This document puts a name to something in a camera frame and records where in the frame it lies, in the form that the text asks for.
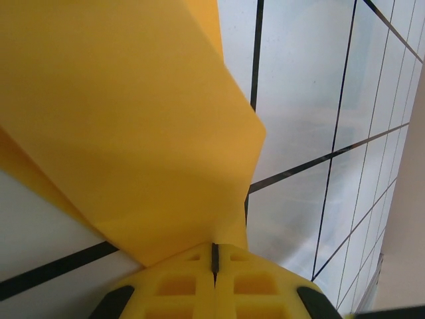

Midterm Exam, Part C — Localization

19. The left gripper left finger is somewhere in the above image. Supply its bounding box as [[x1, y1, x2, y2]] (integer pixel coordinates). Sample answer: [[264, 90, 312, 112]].
[[88, 242, 217, 319]]

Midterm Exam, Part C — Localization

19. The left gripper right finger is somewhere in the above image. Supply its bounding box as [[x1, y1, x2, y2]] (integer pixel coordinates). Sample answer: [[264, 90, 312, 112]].
[[215, 243, 347, 319]]

